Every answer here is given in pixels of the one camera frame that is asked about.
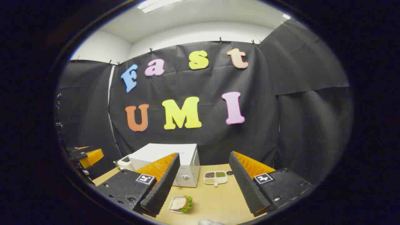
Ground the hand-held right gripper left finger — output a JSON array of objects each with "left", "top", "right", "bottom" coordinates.
[{"left": 94, "top": 152, "right": 181, "bottom": 218}]

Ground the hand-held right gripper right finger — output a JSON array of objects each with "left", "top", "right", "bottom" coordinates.
[{"left": 229, "top": 151, "right": 313, "bottom": 217}]

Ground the lettuce sandwich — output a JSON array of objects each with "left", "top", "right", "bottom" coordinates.
[{"left": 170, "top": 195, "right": 193, "bottom": 213}]

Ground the white microwave oven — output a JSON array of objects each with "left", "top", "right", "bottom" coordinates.
[{"left": 129, "top": 143, "right": 201, "bottom": 188}]

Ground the white rectangular tray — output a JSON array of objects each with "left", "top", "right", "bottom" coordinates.
[{"left": 168, "top": 195, "right": 188, "bottom": 214}]

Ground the white sectioned grain dish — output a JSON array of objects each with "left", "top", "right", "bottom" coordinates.
[{"left": 203, "top": 171, "right": 228, "bottom": 187}]

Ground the white toaster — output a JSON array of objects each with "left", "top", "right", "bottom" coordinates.
[{"left": 114, "top": 154, "right": 135, "bottom": 172}]

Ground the black backdrop cloth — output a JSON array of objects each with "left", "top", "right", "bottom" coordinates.
[{"left": 56, "top": 19, "right": 353, "bottom": 185}]

